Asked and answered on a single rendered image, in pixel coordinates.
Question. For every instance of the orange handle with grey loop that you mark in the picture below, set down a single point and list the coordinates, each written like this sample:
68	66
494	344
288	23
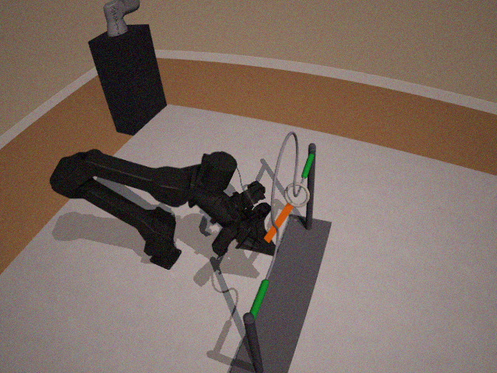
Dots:
285	212

